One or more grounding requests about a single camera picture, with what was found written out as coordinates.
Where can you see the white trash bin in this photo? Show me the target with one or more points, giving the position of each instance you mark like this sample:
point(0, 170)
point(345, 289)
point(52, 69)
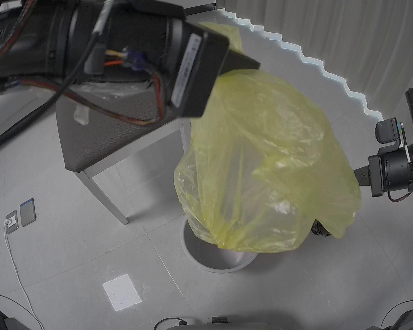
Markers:
point(223, 265)

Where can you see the grey and white chair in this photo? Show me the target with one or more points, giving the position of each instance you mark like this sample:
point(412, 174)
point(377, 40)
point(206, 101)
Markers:
point(99, 143)

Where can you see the yellow plastic bag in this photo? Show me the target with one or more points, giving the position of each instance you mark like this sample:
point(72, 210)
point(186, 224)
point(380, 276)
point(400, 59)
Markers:
point(261, 150)

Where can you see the white curtain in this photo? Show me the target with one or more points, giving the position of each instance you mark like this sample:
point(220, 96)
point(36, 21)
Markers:
point(330, 19)

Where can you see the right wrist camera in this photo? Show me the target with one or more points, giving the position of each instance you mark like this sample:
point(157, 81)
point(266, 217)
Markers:
point(387, 131)

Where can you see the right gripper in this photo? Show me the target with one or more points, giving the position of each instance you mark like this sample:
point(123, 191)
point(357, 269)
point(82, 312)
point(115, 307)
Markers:
point(395, 170)

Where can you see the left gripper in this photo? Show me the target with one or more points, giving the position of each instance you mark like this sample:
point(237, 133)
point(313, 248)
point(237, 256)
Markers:
point(192, 70)

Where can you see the black plastic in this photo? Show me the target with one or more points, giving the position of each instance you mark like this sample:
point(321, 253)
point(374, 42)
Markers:
point(320, 229)

